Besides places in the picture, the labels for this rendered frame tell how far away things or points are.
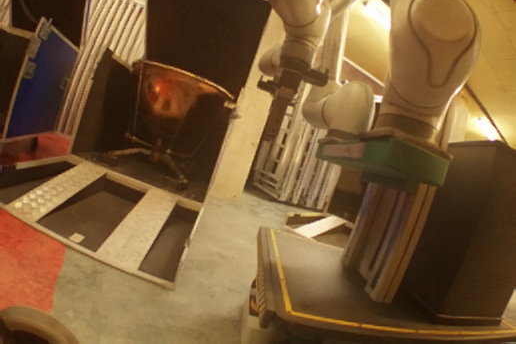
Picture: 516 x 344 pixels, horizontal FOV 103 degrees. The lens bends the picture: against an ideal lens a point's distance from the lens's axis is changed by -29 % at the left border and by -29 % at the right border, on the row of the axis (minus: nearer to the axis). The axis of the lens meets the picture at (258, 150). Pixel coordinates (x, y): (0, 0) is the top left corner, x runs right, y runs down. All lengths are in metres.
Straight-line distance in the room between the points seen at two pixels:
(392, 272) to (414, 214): 0.17
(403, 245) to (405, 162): 0.30
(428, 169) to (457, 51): 0.27
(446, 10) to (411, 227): 0.56
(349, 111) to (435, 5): 0.69
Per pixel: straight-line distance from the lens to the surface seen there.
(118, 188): 1.94
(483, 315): 1.01
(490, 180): 0.83
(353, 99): 1.08
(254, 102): 3.09
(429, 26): 0.43
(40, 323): 0.60
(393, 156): 0.57
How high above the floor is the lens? 0.61
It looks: level
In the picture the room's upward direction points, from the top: 19 degrees clockwise
